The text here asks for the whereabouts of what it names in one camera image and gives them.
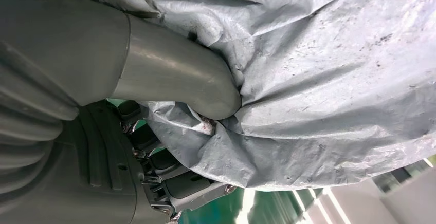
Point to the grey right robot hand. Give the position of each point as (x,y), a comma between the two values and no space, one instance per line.
(163,66)

